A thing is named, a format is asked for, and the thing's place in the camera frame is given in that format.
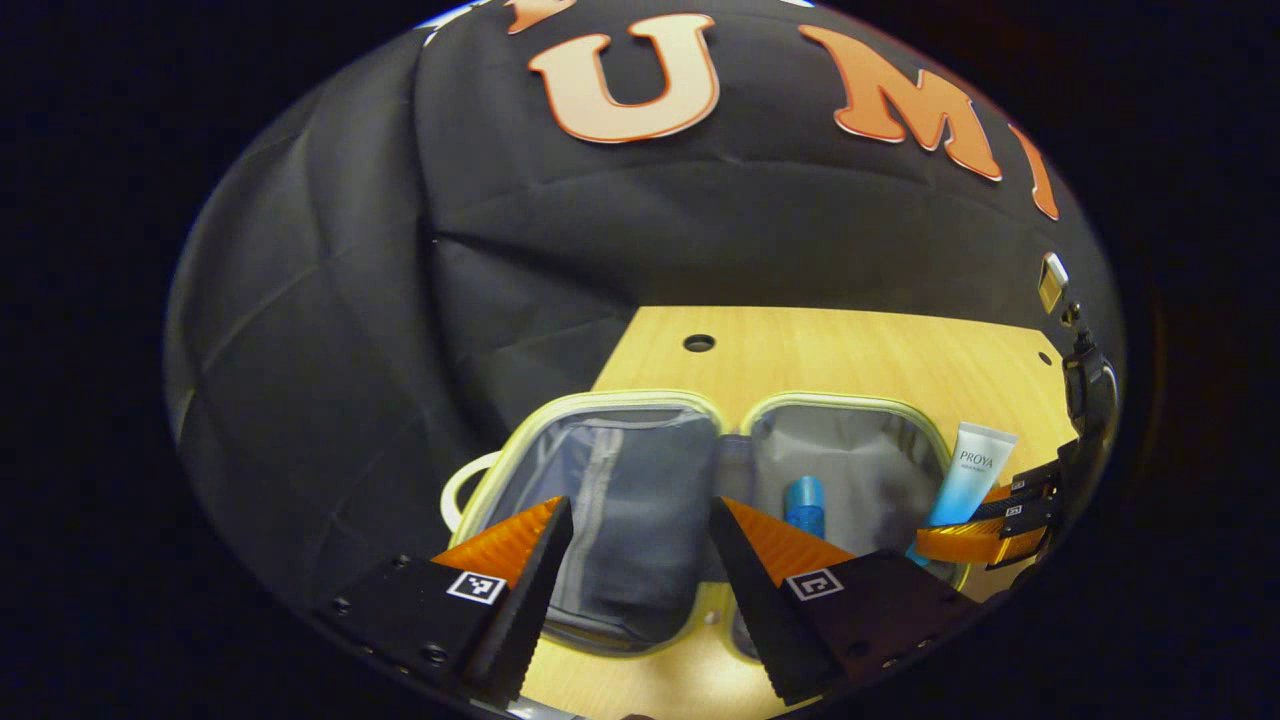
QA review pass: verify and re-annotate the white and blue tube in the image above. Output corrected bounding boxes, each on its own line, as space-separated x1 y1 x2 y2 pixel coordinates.
905 422 1019 566

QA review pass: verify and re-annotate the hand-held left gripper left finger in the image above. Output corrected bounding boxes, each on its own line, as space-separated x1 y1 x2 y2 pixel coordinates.
315 496 576 706

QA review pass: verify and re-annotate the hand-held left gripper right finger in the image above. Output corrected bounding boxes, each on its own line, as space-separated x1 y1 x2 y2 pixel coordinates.
708 496 986 706

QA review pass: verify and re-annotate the pale yellow suitcase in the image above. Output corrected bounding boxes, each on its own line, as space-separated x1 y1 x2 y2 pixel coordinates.
440 390 971 661

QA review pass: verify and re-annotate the black backdrop cloth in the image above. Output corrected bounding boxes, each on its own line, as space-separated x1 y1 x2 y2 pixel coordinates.
165 0 1121 611

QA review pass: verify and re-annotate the blue glass bottle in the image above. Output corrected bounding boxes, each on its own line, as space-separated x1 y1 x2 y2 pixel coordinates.
785 476 827 541

